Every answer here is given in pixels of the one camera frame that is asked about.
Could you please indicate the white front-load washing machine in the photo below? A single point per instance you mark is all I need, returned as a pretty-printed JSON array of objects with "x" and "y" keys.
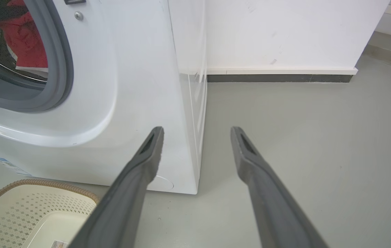
[{"x": 123, "y": 93}]

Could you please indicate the red garment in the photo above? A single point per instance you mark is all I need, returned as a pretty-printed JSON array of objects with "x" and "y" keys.
[{"x": 24, "y": 43}]

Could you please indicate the white skirting board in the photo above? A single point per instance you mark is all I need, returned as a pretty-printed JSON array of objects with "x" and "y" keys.
[{"x": 281, "y": 71}]

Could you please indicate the grey rubber door gasket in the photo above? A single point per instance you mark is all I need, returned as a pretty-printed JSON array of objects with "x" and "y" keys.
[{"x": 56, "y": 65}]

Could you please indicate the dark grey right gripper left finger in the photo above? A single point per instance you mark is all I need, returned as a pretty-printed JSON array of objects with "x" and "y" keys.
[{"x": 126, "y": 203}]

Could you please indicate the blue energy label sticker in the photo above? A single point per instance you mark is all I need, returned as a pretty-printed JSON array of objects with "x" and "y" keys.
[{"x": 9, "y": 166}]

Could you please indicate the cream perforated laundry basket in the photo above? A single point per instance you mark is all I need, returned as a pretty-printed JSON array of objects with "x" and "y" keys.
[{"x": 33, "y": 217}]

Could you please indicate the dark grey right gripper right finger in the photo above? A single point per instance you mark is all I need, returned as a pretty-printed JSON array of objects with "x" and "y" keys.
[{"x": 271, "y": 206}]

